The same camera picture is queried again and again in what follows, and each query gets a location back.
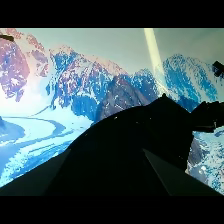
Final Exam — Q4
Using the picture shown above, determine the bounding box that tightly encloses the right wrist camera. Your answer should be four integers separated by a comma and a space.
212, 60, 224, 79

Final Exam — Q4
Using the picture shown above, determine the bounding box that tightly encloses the black garment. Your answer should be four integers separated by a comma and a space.
44, 93, 203, 197

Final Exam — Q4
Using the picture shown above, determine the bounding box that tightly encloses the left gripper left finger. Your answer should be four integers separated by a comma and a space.
0, 147, 72, 197

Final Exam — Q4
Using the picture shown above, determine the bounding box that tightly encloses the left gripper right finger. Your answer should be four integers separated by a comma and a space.
142, 147, 223, 197

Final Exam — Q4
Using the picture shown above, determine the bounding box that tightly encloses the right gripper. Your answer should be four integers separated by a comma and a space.
191, 100, 224, 134

